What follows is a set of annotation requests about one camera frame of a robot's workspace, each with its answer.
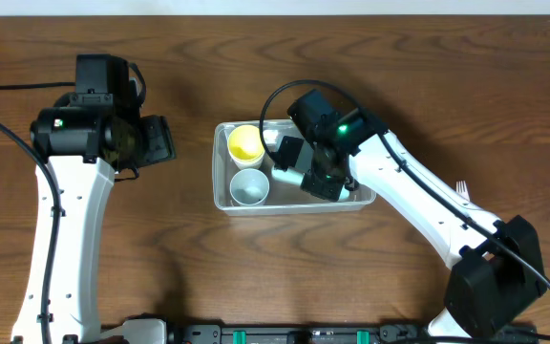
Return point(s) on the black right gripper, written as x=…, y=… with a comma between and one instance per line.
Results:
x=314, y=184

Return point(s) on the pink plastic fork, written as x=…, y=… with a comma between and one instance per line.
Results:
x=462, y=190

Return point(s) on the yellow cup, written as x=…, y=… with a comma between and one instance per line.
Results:
x=245, y=147

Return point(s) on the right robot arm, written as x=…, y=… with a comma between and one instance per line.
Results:
x=496, y=267

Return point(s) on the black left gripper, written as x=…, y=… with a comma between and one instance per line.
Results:
x=164, y=147

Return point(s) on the pale grey cup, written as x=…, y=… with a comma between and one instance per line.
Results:
x=249, y=187

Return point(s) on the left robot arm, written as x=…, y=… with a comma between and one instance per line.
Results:
x=81, y=143

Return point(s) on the mint green spoon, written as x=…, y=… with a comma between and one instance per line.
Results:
x=293, y=177

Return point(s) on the clear plastic container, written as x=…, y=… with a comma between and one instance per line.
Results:
x=282, y=198

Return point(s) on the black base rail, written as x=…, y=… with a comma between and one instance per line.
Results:
x=313, y=334

